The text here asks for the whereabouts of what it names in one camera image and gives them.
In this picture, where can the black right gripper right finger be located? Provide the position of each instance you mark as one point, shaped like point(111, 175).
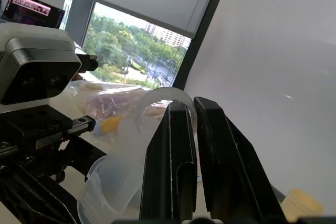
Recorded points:
point(231, 166)

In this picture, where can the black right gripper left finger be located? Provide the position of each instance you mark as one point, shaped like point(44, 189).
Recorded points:
point(168, 161)

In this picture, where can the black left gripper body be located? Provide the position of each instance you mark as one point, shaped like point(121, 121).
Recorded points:
point(39, 129)

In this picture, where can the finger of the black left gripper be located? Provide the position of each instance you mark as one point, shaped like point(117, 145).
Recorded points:
point(84, 155)
point(31, 200)

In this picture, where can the clear plastic measuring cup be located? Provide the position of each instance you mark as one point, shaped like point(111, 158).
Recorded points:
point(113, 182)

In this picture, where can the cream plastic cup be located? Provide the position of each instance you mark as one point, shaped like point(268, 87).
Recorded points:
point(302, 203)

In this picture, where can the clear plastic bag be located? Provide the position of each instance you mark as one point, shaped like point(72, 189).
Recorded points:
point(105, 100)

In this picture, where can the black cylindrical device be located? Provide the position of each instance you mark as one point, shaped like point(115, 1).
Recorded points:
point(88, 62)

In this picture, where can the open black laptop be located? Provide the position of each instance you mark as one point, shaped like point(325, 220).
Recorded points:
point(31, 11)

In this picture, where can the black window frame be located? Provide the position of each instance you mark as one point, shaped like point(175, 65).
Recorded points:
point(204, 30)

